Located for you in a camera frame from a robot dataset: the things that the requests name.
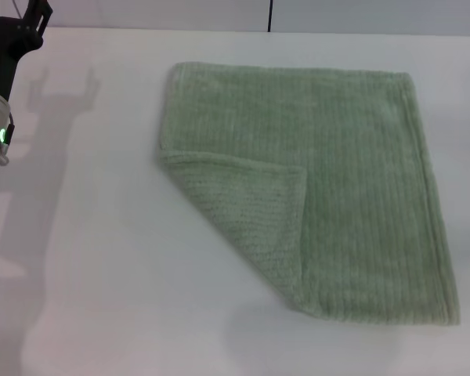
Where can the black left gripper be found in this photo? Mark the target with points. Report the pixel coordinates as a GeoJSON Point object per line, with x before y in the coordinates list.
{"type": "Point", "coordinates": [4, 47]}

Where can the pale green ribbed towel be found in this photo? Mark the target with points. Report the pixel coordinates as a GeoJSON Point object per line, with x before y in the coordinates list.
{"type": "Point", "coordinates": [337, 176]}

